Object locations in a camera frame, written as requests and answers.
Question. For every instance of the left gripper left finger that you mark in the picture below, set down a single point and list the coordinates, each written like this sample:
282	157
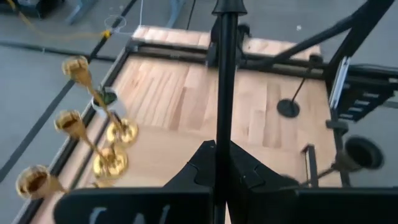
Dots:
140	205

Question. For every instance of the white planter with green plant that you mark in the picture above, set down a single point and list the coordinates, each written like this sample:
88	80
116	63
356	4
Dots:
109	99

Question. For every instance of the grey desk foot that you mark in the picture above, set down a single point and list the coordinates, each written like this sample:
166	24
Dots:
175	12

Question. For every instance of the black aluminium table frame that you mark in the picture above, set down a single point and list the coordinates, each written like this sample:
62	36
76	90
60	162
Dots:
174	53

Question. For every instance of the wooden desk grey leg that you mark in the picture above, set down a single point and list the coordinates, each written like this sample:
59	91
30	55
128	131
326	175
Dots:
79	12

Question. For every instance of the black candlestick holder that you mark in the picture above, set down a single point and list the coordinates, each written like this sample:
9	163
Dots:
363	154
227	77
288	108

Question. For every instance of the gold candlestick holder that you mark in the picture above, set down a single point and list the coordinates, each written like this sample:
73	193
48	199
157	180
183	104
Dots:
110	163
122	132
32	182

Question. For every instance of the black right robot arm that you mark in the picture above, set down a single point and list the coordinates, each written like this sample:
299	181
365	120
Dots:
357	37

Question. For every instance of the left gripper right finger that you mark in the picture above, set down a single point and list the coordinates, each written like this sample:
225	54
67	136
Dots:
311	205

